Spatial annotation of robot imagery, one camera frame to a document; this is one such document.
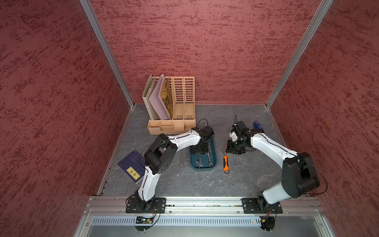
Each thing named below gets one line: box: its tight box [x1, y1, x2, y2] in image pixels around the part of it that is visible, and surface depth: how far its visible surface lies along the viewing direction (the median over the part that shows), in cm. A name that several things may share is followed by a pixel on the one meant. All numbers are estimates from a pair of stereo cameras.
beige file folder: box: [142, 74, 160, 120], surface depth 91 cm
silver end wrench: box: [179, 150, 186, 169], surface depth 90 cm
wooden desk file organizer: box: [147, 76, 196, 136], surface depth 106 cm
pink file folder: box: [148, 73, 172, 120], surface depth 93 cm
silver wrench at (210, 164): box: [205, 152, 214, 168], surface depth 90 cm
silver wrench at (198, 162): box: [194, 155, 204, 169], surface depth 91 cm
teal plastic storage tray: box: [189, 136, 218, 171], surface depth 91 cm
